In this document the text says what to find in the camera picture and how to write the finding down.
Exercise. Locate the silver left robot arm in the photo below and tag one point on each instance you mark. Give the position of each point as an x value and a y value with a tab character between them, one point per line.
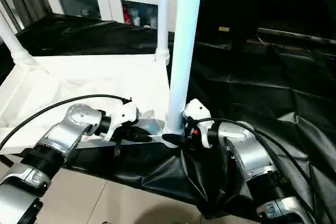
58	145

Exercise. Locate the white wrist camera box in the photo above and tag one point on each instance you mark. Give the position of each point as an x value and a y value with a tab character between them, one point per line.
197	116
123	115

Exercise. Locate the small yellow label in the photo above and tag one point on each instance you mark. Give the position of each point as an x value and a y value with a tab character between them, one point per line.
224	29

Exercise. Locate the black table mat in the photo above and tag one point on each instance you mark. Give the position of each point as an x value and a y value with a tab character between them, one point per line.
262	93

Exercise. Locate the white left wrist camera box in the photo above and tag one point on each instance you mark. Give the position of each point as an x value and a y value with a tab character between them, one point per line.
123	115

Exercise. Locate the red bottle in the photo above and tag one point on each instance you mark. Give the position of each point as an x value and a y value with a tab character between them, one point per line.
126	15

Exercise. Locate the white plastic table top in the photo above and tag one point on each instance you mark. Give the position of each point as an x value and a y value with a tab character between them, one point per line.
63	82

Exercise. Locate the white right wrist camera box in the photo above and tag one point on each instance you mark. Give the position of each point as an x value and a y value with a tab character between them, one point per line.
197	116

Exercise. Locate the silver metal rod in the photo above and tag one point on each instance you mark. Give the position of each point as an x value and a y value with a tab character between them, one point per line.
294	36

